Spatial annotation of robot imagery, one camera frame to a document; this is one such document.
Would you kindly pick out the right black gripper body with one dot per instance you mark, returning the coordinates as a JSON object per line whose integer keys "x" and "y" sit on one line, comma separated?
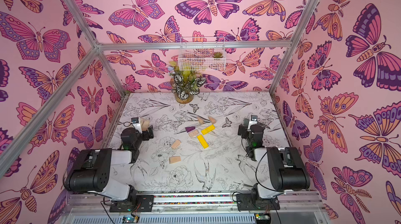
{"x": 246, "y": 130}

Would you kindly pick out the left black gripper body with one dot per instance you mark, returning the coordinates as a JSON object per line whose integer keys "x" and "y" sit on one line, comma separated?
{"x": 144, "y": 136}

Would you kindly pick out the yellow bar block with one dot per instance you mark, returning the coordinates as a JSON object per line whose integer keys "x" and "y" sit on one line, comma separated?
{"x": 208, "y": 129}
{"x": 202, "y": 141}

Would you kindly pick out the natural wood triangle block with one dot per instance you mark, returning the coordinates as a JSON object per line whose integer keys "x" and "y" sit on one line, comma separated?
{"x": 200, "y": 120}
{"x": 176, "y": 144}
{"x": 212, "y": 120}
{"x": 174, "y": 159}

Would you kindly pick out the purple triangle block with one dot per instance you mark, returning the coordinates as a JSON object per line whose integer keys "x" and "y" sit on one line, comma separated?
{"x": 190, "y": 129}

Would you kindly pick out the square natural wood block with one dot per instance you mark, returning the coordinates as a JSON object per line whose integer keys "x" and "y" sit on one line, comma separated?
{"x": 194, "y": 133}

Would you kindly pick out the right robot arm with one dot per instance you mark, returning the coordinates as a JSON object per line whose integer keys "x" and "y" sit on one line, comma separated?
{"x": 278, "y": 170}

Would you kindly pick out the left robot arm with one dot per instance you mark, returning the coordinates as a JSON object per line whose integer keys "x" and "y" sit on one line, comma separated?
{"x": 91, "y": 172}

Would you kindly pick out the potted striped leaf plant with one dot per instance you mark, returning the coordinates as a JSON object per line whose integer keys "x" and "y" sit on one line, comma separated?
{"x": 185, "y": 83}

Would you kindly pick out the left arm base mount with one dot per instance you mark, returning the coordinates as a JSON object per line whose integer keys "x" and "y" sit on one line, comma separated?
{"x": 141, "y": 203}

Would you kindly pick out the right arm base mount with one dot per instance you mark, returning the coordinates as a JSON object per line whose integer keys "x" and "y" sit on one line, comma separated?
{"x": 249, "y": 202}

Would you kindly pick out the white wire basket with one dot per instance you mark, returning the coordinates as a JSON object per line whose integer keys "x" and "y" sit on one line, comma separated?
{"x": 202, "y": 53}

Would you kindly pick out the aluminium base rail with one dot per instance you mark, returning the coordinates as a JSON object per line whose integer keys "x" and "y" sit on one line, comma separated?
{"x": 303, "y": 207}

